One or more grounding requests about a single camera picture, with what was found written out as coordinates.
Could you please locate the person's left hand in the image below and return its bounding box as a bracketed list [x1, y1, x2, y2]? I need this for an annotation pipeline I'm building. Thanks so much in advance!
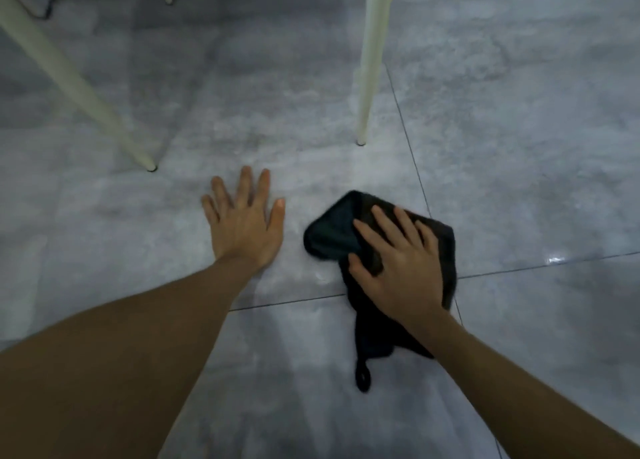
[201, 166, 286, 276]

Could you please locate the person's right hand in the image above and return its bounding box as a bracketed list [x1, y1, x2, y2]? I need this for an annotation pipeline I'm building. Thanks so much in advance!
[347, 205, 449, 330]

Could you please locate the dark cleaning cloth with loop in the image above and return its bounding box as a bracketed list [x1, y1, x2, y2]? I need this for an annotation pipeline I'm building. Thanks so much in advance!
[303, 189, 458, 393]

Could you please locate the person's right forearm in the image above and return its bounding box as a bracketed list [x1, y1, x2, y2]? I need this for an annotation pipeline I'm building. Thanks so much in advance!
[401, 308, 640, 459]

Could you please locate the person's left forearm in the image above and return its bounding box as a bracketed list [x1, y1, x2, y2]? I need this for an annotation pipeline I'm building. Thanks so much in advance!
[0, 260, 261, 459]

